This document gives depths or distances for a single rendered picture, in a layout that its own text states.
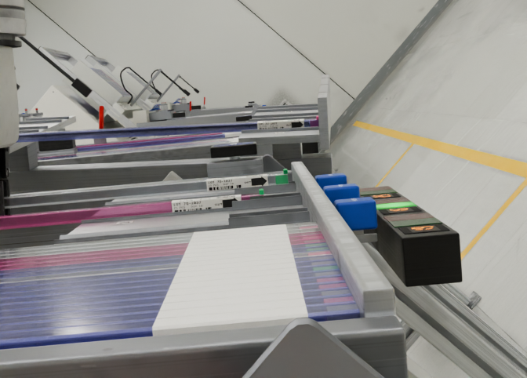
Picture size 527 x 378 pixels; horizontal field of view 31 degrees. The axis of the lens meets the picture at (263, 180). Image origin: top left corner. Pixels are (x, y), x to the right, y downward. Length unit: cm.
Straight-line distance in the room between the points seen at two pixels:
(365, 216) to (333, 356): 42
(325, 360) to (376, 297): 7
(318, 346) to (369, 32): 822
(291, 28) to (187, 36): 92
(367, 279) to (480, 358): 74
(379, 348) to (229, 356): 5
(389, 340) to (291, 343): 6
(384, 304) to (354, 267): 4
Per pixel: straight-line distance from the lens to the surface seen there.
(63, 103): 543
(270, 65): 841
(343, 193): 80
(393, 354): 33
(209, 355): 33
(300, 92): 842
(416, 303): 106
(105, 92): 549
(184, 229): 70
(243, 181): 91
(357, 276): 37
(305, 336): 28
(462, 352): 108
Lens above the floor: 81
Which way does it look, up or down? 4 degrees down
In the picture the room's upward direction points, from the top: 50 degrees counter-clockwise
